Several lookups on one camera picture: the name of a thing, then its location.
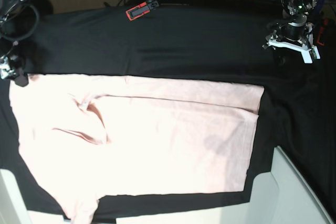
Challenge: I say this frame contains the orange black clamp blue handle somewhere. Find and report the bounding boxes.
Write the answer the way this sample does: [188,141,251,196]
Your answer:
[125,0,165,21]

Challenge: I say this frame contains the orange clamp at right edge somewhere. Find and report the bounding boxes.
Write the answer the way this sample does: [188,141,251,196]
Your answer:
[317,18,329,46]

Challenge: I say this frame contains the black table cloth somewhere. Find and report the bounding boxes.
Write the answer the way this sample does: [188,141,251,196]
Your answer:
[0,0,336,221]

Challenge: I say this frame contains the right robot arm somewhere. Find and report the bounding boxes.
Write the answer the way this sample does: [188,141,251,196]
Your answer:
[1,0,40,87]

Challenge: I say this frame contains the pink T-shirt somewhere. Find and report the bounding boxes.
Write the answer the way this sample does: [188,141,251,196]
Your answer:
[9,74,264,223]

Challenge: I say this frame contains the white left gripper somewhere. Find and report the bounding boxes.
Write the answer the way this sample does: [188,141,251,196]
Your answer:
[263,22,320,66]

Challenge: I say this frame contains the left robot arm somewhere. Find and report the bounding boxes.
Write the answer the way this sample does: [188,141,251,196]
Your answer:
[263,0,320,64]

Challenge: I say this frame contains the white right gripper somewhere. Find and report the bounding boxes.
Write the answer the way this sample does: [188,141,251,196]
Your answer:
[1,55,29,87]

